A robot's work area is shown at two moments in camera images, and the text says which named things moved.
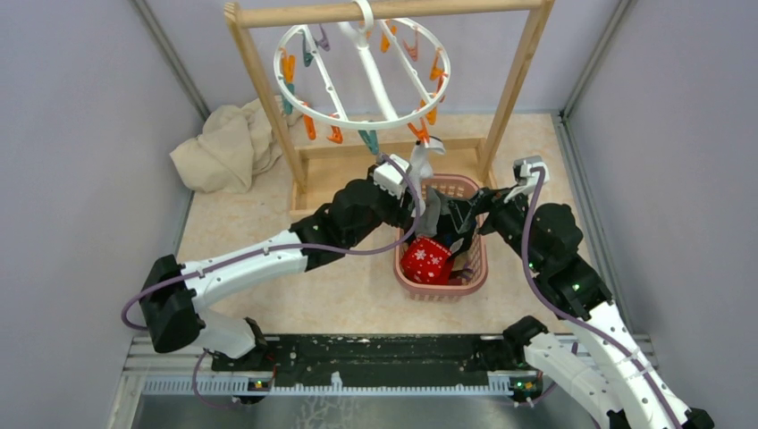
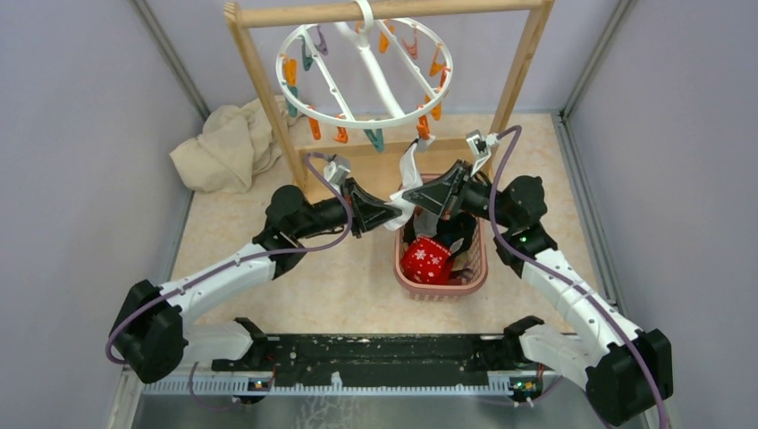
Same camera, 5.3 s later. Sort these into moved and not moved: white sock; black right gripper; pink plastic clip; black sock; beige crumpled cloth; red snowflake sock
Moved: white sock; black right gripper
Not moved: pink plastic clip; red snowflake sock; beige crumpled cloth; black sock
